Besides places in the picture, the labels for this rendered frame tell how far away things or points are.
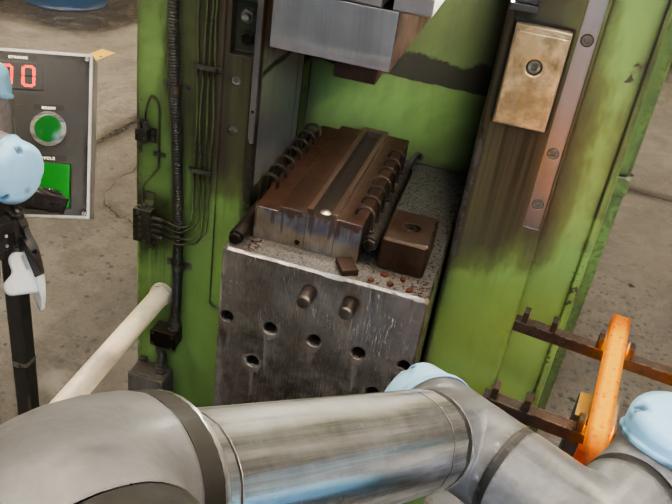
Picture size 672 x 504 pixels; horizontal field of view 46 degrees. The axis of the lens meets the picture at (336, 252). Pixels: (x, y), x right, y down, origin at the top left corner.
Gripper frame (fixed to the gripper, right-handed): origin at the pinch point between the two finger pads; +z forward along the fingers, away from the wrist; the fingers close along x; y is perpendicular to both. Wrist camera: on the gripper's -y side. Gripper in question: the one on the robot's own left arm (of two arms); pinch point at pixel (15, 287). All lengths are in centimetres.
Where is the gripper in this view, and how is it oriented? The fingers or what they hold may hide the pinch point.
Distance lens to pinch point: 128.8
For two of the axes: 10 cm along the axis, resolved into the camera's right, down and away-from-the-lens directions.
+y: -5.9, 3.6, -7.2
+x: 8.0, 4.0, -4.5
